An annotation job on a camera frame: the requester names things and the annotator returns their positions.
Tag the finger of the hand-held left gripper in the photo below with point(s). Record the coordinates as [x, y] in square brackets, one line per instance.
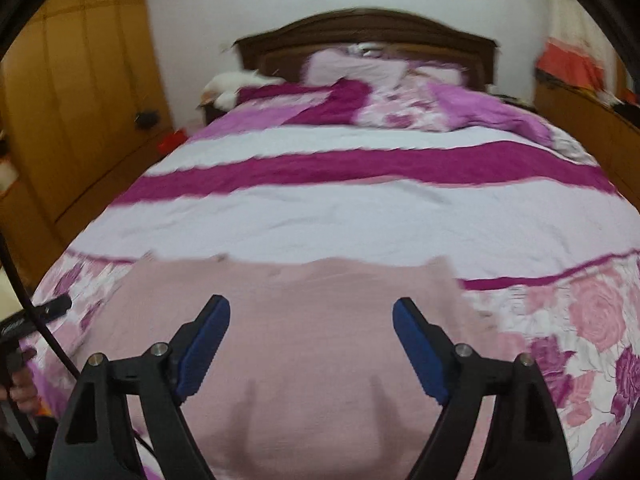
[52, 307]

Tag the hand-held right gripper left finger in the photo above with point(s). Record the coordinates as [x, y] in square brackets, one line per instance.
[202, 347]

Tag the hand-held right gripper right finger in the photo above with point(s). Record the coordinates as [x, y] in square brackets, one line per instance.
[420, 347]

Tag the pink knitted cardigan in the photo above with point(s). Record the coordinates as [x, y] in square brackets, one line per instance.
[310, 360]

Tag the person's left hand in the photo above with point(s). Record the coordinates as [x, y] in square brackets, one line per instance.
[26, 390]

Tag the pale packet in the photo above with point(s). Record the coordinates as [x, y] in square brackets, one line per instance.
[7, 175]

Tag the rose print bedsheet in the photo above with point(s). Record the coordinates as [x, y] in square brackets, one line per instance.
[575, 320]

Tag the magenta white striped blanket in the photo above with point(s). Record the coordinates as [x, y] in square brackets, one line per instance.
[350, 170]

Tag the brown wooden wardrobe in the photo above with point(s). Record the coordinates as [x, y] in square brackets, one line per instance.
[75, 110]

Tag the small red bag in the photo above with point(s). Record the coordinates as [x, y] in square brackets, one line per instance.
[172, 141]

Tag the small black bag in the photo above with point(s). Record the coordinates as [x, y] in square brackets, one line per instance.
[147, 119]

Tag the dark wooden nightstand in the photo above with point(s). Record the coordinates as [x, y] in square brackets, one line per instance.
[210, 112]

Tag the purple floral quilt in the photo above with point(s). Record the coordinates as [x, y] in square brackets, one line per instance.
[450, 105]

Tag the white plush toy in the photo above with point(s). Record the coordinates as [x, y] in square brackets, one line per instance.
[235, 85]

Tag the brown wooden cabinet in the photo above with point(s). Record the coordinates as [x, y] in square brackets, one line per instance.
[590, 125]

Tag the lilac pillow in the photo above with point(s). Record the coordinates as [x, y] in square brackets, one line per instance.
[350, 67]

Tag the orange striped cloth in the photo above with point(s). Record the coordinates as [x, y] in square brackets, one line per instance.
[570, 67]

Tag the dark wooden headboard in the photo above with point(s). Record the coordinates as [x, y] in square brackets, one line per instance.
[365, 25]

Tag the cream patterned curtain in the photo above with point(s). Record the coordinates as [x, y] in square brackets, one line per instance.
[575, 15]

